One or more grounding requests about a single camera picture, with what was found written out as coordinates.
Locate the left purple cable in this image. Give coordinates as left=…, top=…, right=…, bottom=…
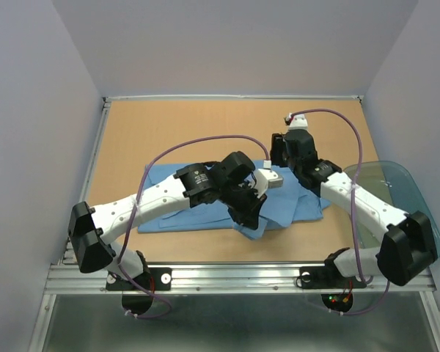
left=117, top=135, right=272, bottom=320

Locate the translucent teal plastic bin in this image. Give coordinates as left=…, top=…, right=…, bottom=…
left=357, top=161, right=440, bottom=256

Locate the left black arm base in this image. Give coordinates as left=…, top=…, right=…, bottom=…
left=105, top=267, right=172, bottom=319

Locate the blue long sleeve shirt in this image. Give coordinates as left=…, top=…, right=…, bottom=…
left=138, top=166, right=331, bottom=240

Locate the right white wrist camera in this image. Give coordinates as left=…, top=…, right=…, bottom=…
left=284, top=113, right=308, bottom=131

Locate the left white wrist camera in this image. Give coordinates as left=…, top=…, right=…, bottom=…
left=253, top=169, right=284, bottom=198

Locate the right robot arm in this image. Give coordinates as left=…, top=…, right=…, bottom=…
left=270, top=129, right=439, bottom=286

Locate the aluminium mounting rail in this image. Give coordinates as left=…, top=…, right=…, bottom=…
left=29, top=263, right=439, bottom=351

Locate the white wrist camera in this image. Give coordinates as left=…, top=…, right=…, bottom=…
left=284, top=113, right=308, bottom=131
left=253, top=169, right=284, bottom=198

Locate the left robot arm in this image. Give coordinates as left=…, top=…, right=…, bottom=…
left=68, top=152, right=277, bottom=289

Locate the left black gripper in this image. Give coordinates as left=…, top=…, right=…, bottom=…
left=219, top=180, right=267, bottom=230

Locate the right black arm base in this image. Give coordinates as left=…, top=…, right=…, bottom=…
left=295, top=266, right=367, bottom=314

